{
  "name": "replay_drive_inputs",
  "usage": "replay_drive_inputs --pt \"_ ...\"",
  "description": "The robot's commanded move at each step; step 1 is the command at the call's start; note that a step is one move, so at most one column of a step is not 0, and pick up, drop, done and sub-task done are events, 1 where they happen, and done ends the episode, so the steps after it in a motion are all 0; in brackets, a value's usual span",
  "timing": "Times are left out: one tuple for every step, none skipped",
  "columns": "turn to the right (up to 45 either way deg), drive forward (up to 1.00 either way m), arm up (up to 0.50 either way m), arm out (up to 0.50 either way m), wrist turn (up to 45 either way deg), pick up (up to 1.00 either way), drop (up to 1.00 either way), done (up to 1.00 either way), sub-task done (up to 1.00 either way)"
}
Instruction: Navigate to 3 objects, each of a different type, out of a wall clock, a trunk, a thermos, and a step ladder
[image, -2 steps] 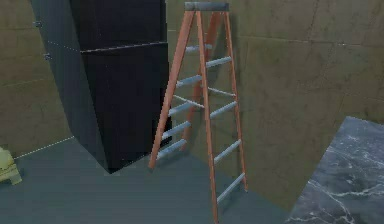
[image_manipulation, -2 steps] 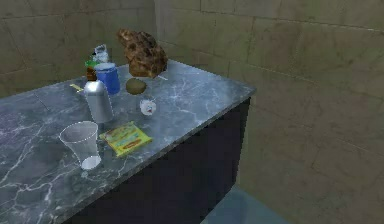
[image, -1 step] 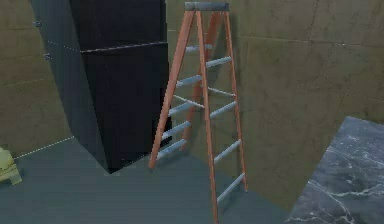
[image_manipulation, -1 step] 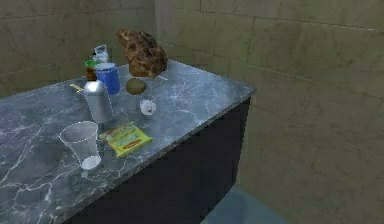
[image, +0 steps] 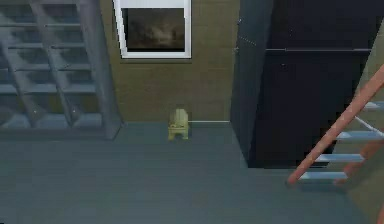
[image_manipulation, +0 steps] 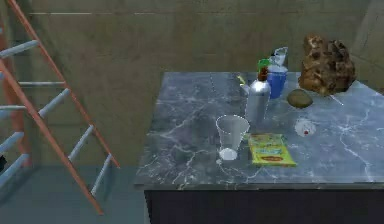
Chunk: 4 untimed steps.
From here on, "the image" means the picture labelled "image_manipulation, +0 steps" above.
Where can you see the clear plastic cup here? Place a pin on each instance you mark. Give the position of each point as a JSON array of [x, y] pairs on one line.
[[231, 133]]

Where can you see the olive green potato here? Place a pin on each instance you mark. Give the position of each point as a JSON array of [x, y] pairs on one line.
[[299, 98]]

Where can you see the orange step ladder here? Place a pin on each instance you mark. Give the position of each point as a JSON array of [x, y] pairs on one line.
[[46, 128]]

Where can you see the clear glass jug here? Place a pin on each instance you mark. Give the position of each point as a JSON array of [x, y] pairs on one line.
[[279, 56]]

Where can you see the silver thermos bottle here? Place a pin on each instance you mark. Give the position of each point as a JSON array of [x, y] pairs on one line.
[[257, 100]]

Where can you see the small white round object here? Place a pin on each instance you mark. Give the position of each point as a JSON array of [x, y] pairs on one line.
[[305, 127]]

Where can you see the blue cup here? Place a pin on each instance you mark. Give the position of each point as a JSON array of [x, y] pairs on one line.
[[277, 83]]

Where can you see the grey marble top counter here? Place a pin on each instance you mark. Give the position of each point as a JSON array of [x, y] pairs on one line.
[[200, 133]]

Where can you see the yellow snack packet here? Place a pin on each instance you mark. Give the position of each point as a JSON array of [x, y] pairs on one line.
[[270, 151]]

